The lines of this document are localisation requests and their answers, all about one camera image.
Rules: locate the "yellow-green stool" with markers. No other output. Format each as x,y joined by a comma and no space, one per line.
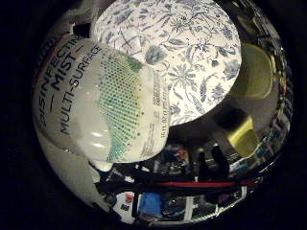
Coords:
244,135

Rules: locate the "metal storage shelving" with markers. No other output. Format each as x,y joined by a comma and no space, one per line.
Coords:
283,102

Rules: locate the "blue floral white tablecloth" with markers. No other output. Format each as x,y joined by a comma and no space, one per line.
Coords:
192,64

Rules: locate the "yellow-green chair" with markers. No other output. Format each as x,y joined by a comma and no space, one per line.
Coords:
252,73

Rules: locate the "blue box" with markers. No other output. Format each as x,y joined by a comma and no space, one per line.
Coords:
150,204

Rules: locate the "white disinfecting mist spray bottle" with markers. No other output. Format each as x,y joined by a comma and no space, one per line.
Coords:
96,96

